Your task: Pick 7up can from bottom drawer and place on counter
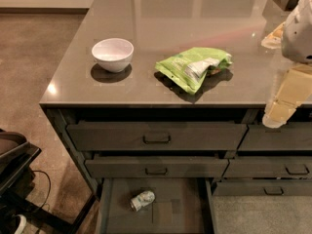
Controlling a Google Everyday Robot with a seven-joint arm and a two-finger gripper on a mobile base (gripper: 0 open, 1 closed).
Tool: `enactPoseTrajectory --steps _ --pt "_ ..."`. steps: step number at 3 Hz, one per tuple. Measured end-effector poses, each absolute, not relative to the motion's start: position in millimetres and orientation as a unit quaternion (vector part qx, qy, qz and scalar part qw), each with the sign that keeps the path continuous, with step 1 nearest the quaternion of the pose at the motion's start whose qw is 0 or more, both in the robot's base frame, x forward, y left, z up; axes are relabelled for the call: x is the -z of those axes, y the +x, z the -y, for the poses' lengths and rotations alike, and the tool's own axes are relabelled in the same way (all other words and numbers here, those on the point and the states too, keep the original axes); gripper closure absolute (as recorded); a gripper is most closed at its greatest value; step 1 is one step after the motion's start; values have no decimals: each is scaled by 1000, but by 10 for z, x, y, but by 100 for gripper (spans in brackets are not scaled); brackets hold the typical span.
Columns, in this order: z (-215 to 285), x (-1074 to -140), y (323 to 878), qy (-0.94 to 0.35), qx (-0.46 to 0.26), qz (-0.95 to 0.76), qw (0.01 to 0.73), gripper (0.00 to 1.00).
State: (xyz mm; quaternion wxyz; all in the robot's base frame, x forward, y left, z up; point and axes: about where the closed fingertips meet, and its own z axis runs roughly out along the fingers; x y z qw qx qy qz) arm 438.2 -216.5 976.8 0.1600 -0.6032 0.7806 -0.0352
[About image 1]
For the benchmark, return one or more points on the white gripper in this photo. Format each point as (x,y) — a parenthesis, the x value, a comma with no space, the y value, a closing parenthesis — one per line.
(298,36)

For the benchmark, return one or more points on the dark robot base cart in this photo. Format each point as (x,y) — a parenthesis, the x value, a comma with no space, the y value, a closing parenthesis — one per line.
(16,155)

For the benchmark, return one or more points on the top right grey drawer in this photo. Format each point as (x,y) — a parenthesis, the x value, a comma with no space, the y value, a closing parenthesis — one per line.
(293,136)

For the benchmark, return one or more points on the grey drawer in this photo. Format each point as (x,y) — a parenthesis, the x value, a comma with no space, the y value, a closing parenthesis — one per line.
(249,167)
(141,136)
(293,136)
(264,188)
(155,166)

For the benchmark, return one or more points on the middle right grey drawer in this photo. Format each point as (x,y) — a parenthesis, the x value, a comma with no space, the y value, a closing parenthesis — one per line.
(249,167)

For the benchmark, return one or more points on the bottom right grey drawer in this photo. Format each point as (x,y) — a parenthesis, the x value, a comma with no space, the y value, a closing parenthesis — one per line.
(264,188)

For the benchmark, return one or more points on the grey counter cabinet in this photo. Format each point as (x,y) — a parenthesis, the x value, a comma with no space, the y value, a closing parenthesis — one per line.
(81,90)

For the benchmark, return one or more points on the bottom left open drawer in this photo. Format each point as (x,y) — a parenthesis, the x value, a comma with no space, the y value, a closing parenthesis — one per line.
(181,206)

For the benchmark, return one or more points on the top left grey drawer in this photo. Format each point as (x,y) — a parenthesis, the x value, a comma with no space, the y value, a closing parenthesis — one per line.
(141,136)

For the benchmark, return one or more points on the middle left grey drawer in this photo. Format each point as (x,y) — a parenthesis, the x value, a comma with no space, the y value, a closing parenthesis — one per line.
(155,166)

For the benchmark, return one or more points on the green chip bag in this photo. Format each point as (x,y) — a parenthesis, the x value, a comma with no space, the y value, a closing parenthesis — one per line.
(189,69)

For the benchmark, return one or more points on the white ceramic bowl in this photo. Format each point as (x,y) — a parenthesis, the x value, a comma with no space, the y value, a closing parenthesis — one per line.
(113,54)

